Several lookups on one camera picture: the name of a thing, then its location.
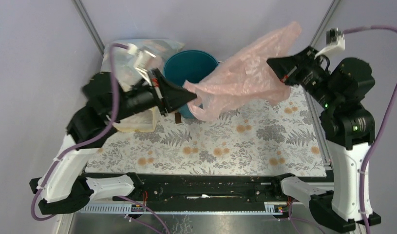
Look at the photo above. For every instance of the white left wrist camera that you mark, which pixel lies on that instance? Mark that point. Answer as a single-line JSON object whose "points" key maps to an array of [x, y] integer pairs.
{"points": [[145, 60]]}

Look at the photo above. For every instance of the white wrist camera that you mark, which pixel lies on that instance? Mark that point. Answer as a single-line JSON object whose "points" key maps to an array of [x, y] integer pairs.
{"points": [[145, 60], [335, 43]]}

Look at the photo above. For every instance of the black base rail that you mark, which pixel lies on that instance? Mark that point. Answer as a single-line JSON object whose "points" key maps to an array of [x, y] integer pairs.
{"points": [[207, 193]]}

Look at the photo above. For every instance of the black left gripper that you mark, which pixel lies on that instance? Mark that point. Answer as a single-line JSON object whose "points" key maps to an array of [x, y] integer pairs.
{"points": [[172, 95]]}

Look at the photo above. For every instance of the floral patterned table mat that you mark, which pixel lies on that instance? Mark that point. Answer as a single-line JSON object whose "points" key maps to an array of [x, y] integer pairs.
{"points": [[256, 140]]}

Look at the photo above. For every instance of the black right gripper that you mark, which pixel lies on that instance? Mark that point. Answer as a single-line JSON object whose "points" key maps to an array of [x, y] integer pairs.
{"points": [[286, 68]]}

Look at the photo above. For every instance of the pink plastic trash bag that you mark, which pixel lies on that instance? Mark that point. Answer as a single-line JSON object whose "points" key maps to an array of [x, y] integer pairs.
{"points": [[243, 77]]}

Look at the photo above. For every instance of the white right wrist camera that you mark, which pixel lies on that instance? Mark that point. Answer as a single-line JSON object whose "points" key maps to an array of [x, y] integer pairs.
{"points": [[335, 43]]}

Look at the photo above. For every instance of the teal plastic trash bin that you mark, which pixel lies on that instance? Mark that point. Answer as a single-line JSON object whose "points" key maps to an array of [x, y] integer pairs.
{"points": [[189, 65]]}

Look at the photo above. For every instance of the large translucent yellow-trimmed bag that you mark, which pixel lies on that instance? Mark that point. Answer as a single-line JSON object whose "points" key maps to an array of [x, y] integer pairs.
{"points": [[127, 75]]}

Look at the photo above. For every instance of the small brown wooden block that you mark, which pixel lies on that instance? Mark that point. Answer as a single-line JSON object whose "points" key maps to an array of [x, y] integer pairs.
{"points": [[178, 118]]}

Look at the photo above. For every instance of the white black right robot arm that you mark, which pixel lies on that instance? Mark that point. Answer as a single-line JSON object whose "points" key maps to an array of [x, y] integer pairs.
{"points": [[349, 131]]}

